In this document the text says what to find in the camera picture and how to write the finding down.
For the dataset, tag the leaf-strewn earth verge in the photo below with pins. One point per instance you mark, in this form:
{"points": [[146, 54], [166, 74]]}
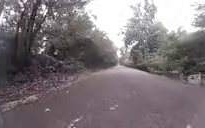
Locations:
{"points": [[193, 81], [26, 90]]}

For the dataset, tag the row of green trees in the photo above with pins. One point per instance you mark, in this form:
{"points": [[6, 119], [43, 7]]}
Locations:
{"points": [[163, 46]]}

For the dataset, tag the dark grey asphalt road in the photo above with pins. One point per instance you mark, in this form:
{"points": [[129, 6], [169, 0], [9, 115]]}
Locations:
{"points": [[123, 96]]}

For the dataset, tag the dense green wood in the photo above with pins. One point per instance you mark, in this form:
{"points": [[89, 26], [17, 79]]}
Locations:
{"points": [[56, 36]]}

